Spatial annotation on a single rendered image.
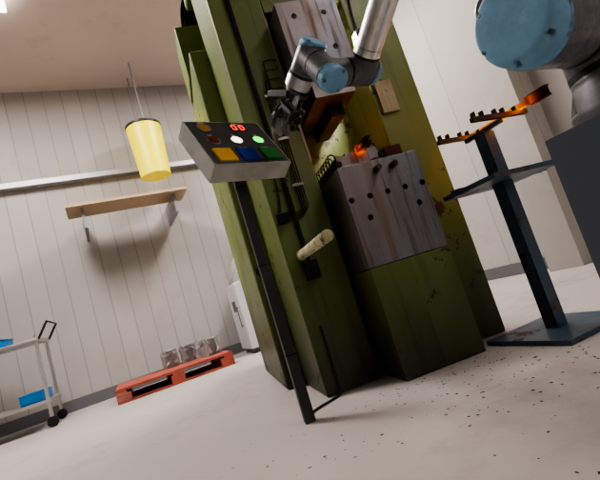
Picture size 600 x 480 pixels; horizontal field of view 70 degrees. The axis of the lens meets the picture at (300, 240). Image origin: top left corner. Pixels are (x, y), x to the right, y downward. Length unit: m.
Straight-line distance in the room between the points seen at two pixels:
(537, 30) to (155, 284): 5.06
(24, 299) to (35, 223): 0.86
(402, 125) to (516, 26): 1.45
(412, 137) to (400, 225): 0.57
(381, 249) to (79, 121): 4.91
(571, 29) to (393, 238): 1.15
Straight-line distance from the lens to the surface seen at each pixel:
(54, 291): 5.50
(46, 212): 5.71
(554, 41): 0.87
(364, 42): 1.45
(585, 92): 1.02
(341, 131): 2.53
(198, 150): 1.60
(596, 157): 0.98
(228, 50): 2.25
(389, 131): 2.23
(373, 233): 1.81
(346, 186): 1.82
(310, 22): 2.23
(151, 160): 5.36
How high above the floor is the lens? 0.45
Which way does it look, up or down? 7 degrees up
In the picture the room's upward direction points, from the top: 17 degrees counter-clockwise
